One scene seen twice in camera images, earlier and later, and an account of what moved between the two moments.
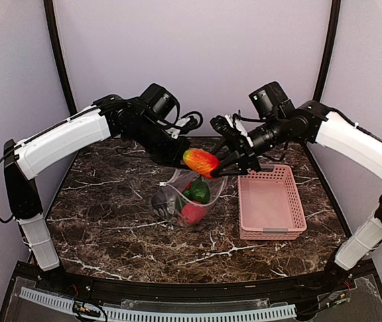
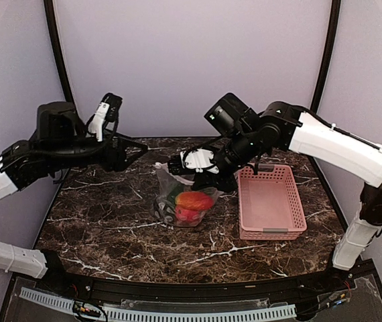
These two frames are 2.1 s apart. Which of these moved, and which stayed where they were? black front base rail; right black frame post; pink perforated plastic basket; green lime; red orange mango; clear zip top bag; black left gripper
Moved: green lime; clear zip top bag; red orange mango; black left gripper
Stayed: black front base rail; pink perforated plastic basket; right black frame post
